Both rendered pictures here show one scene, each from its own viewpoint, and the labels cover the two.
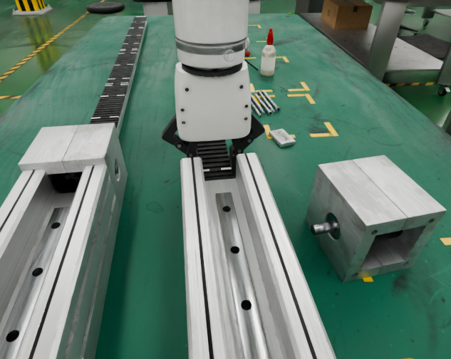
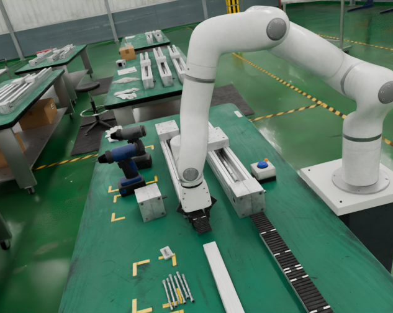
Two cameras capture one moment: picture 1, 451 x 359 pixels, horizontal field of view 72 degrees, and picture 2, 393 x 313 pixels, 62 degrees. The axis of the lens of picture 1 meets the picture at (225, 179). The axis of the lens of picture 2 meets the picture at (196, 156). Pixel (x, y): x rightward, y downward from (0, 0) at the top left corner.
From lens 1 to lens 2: 1.41 m
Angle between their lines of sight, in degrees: 114
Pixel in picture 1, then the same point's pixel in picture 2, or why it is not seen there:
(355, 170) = (150, 195)
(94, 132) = (240, 190)
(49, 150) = (249, 182)
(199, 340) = not seen: hidden behind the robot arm
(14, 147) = (310, 220)
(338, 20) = not seen: outside the picture
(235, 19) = not seen: hidden behind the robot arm
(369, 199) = (151, 188)
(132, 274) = (218, 192)
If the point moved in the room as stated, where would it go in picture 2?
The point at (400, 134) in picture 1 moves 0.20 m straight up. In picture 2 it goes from (95, 271) to (74, 223)
